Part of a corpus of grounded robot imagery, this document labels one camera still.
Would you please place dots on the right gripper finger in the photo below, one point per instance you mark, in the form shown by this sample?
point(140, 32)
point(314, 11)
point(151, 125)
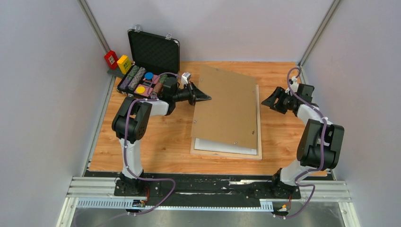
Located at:
point(271, 100)
point(283, 107)

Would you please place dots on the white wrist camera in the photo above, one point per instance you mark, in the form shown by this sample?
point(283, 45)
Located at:
point(293, 83)
point(185, 78)

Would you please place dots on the blue round chip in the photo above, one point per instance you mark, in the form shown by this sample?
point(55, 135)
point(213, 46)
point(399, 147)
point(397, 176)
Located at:
point(148, 76)

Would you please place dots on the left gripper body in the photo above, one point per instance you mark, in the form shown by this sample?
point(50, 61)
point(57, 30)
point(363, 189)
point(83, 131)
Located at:
point(181, 95)

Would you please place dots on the yellow round chip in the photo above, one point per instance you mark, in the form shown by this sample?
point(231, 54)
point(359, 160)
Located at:
point(140, 90)

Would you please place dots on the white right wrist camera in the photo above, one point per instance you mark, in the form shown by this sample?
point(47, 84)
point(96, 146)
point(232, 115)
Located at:
point(293, 83)

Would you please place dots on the red toy house block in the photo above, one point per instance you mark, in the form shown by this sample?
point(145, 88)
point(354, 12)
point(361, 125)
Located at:
point(111, 59)

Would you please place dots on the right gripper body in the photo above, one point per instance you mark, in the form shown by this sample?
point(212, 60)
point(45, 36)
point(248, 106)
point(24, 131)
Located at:
point(290, 100)

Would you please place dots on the brown backing board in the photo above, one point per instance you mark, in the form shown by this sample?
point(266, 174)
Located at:
point(213, 80)

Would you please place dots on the black poker chip case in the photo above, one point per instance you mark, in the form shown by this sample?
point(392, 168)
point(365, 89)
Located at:
point(151, 53)

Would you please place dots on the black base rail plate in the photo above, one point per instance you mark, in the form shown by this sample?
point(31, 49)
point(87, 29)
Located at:
point(200, 190)

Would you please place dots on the light wooden picture frame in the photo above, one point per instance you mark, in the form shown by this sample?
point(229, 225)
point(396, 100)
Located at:
point(218, 149)

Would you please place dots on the black and white photo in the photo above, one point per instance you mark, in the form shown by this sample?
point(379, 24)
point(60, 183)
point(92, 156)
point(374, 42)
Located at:
point(229, 123)

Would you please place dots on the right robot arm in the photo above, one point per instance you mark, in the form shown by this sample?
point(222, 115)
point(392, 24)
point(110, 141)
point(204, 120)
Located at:
point(320, 145)

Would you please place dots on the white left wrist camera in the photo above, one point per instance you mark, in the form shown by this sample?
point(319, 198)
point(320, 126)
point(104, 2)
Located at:
point(185, 78)

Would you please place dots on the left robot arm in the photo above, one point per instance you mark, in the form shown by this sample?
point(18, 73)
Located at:
point(130, 125)

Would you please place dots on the yellow toy house block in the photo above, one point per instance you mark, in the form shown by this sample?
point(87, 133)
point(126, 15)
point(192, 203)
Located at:
point(124, 64)

